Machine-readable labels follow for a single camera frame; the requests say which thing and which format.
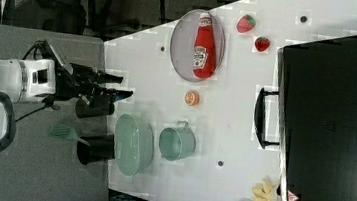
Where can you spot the large black cylinder cup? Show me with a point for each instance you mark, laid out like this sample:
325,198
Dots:
95,148

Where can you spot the green oval colander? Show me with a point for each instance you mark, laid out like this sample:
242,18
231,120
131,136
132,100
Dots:
133,144

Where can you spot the black office chair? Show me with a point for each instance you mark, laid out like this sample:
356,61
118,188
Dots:
50,15

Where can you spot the dark red plush strawberry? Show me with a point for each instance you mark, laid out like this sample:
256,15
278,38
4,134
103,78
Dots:
262,44

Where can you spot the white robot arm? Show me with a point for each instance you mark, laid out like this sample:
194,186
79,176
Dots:
46,82

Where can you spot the green spatula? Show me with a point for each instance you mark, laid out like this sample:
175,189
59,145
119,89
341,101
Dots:
66,133

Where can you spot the yellow banana peel toy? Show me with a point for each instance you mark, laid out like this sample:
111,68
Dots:
265,191

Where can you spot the green metal mug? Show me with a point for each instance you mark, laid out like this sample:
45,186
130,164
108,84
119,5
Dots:
177,142

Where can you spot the orange slice toy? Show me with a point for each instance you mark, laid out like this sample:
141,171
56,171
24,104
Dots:
192,98

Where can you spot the black toaster oven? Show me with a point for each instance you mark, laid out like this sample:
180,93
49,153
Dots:
317,97

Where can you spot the red plush ketchup bottle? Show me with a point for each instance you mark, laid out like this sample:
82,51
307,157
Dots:
204,58

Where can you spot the light red plush strawberry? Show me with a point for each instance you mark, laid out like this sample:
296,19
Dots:
246,23

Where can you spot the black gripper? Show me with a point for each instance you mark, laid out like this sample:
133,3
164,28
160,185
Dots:
83,82

